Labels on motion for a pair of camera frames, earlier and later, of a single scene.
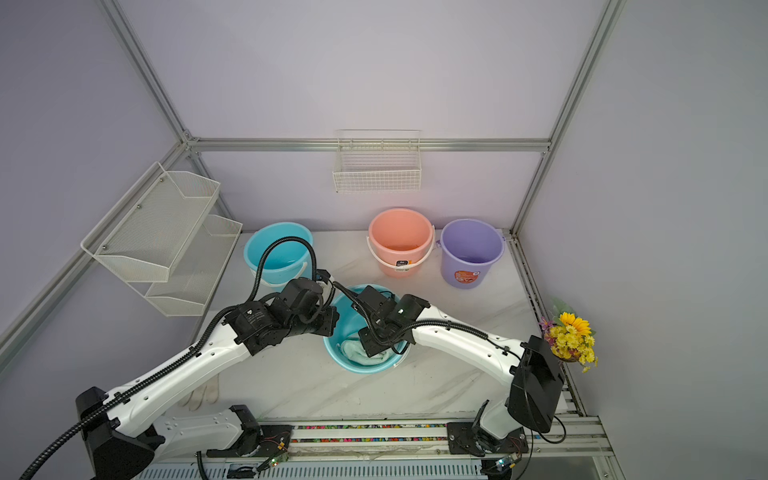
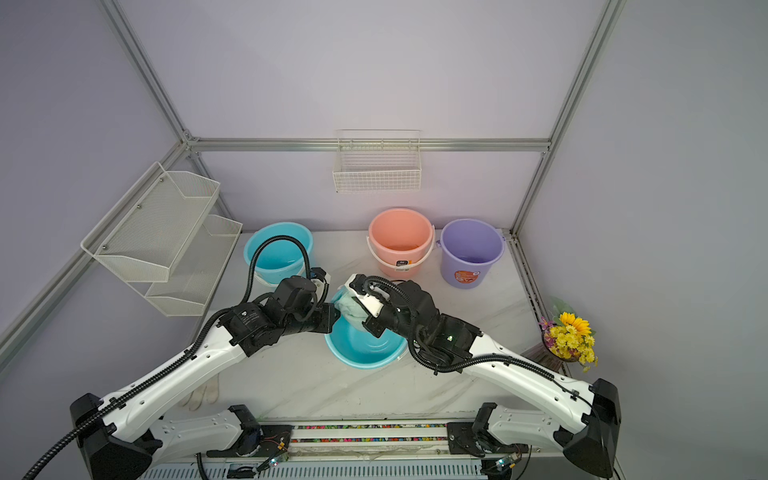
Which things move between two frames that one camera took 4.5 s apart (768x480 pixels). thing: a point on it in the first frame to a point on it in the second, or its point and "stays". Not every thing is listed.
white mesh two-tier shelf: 164,229 stays
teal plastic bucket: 350,322 stays
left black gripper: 328,313 stays
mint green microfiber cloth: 355,352 to 350,308
